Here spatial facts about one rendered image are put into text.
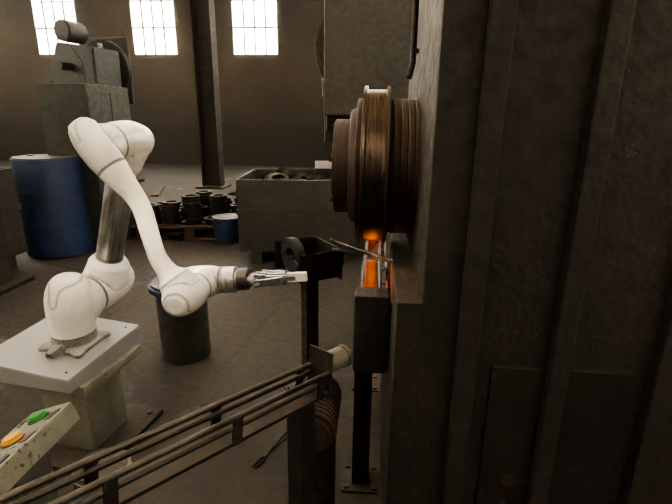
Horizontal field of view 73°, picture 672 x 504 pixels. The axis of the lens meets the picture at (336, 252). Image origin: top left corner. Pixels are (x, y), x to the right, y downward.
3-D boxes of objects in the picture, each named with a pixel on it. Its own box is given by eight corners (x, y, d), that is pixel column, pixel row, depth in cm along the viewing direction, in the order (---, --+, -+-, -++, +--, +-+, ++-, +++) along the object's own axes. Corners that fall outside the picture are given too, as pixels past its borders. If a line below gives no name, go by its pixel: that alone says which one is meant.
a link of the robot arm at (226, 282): (219, 297, 153) (236, 296, 153) (215, 271, 151) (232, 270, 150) (227, 287, 162) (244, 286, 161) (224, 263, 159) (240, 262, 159)
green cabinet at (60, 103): (63, 248, 441) (35, 83, 398) (104, 231, 508) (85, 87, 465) (110, 250, 437) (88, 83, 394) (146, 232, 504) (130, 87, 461)
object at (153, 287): (224, 341, 266) (220, 271, 253) (204, 370, 235) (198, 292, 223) (171, 338, 268) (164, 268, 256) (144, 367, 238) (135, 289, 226)
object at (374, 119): (381, 224, 170) (386, 90, 156) (381, 263, 125) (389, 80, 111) (363, 223, 170) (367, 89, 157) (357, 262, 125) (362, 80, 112)
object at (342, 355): (351, 369, 119) (353, 348, 117) (329, 381, 112) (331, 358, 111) (334, 362, 122) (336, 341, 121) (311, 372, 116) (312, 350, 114)
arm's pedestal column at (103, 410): (7, 461, 173) (-10, 389, 164) (85, 399, 210) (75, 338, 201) (99, 480, 165) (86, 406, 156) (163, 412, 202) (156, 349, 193)
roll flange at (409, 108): (408, 225, 169) (416, 90, 155) (418, 265, 124) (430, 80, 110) (381, 224, 170) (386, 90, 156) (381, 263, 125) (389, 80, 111)
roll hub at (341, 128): (352, 203, 159) (354, 118, 151) (347, 220, 132) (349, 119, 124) (336, 202, 159) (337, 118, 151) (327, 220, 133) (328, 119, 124)
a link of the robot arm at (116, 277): (69, 303, 183) (106, 282, 203) (105, 319, 182) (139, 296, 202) (89, 115, 153) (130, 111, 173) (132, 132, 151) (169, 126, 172)
